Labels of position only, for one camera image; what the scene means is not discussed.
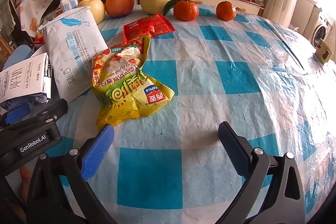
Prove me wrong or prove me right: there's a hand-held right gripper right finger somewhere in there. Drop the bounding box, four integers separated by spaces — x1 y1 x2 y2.
218 121 306 224

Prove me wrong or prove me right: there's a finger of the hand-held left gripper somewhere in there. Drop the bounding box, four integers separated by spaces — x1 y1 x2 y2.
0 103 31 127
24 98 69 128

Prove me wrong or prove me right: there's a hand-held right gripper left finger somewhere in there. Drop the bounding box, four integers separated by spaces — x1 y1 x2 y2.
26 124 117 224

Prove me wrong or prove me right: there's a dark blue package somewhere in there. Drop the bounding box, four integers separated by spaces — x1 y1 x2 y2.
0 53 52 104

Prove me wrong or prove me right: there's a white feather print wipes packet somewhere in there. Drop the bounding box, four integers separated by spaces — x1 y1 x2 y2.
37 7 109 103

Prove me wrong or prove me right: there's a yellow snack bag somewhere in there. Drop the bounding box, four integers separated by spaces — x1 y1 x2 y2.
91 35 175 130

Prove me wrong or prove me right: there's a light blue cushion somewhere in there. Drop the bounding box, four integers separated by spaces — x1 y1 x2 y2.
3 45 32 69

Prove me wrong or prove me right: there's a blue white checkered tablecloth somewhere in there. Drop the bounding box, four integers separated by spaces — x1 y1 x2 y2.
45 2 336 224

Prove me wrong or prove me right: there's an orange print white cloth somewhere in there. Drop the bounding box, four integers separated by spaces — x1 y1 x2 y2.
20 0 63 38

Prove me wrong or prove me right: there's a yellow apple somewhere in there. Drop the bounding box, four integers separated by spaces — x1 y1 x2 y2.
78 0 106 25

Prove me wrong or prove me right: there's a red apple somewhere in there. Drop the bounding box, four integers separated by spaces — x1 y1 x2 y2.
105 0 135 18

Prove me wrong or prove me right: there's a red snack packet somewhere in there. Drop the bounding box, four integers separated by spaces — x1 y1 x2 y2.
123 13 176 42

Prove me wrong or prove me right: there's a small tangerine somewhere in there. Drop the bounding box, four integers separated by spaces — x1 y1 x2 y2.
216 1 237 21

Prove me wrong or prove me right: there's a white washing machine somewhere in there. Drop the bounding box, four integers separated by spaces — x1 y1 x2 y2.
311 13 335 47

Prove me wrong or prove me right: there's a tangerine with green leaf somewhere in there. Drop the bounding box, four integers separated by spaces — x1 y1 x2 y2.
163 0 199 21

